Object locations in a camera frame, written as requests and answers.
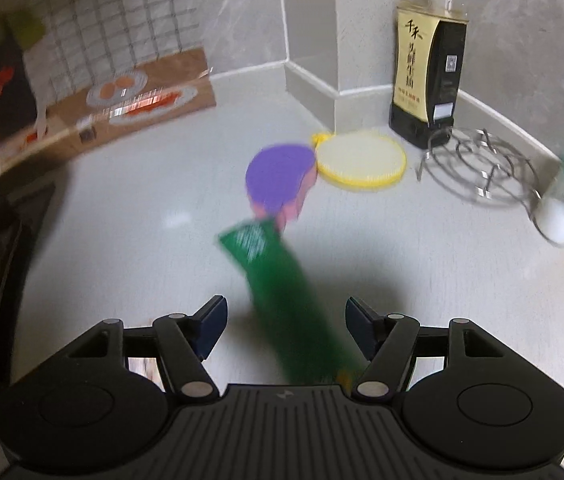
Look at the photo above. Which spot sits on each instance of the purple and pink sponge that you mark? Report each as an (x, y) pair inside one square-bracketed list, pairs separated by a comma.
[(277, 175)]

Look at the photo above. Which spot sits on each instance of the narrow green packet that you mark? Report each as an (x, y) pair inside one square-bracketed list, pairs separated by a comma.
[(282, 290)]

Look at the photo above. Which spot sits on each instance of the black gas stove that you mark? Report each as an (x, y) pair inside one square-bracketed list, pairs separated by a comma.
[(22, 230)]

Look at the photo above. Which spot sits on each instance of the soy sauce bottle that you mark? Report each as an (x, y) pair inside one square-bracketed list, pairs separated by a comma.
[(424, 75)]

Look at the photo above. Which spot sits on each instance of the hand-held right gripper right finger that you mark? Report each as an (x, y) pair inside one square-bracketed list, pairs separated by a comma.
[(360, 328)]

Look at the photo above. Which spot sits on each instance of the metal steamer rack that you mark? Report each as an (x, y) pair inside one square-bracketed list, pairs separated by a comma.
[(482, 170)]

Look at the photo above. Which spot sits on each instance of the kitchen wall poster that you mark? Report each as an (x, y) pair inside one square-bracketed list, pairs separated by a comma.
[(127, 45)]

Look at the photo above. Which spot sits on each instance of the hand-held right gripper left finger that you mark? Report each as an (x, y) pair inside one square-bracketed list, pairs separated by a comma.
[(212, 326)]

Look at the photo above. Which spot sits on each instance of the round yellow scrubber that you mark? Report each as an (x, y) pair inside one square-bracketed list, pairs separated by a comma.
[(362, 160)]

